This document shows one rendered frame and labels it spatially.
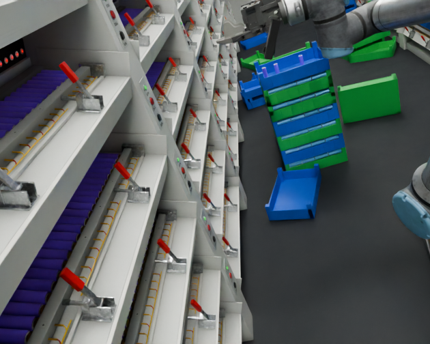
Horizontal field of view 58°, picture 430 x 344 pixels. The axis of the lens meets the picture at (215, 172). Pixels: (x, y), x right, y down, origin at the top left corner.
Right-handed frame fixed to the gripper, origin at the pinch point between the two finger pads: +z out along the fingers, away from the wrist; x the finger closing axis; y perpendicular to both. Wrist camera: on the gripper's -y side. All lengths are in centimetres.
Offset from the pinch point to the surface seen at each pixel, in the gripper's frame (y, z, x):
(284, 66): -36, -17, -68
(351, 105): -75, -46, -86
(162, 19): 11.0, 16.3, -11.3
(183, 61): -7.8, 19.4, -30.0
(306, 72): -35, -25, -48
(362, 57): -84, -74, -173
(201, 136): -29.6, 19.0, -6.0
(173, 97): -9.5, 19.3, 3.8
